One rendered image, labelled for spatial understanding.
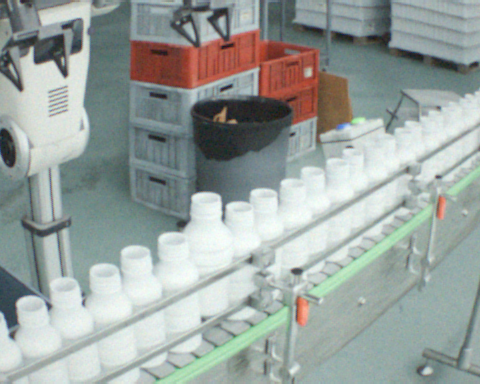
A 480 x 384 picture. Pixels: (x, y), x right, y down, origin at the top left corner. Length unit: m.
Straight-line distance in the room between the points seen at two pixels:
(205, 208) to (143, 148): 2.80
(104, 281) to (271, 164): 2.36
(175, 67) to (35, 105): 2.00
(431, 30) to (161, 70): 4.60
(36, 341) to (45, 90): 0.84
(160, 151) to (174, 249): 2.75
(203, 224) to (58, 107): 0.72
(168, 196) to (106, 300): 2.86
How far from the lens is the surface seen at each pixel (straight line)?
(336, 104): 4.58
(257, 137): 3.06
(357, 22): 8.23
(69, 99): 1.58
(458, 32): 7.52
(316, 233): 1.14
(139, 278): 0.88
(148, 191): 3.78
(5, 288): 1.35
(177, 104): 3.49
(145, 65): 3.59
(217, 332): 1.02
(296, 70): 4.31
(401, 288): 1.45
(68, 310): 0.81
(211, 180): 3.18
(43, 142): 1.56
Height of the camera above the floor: 1.58
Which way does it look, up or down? 23 degrees down
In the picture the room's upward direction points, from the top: 1 degrees clockwise
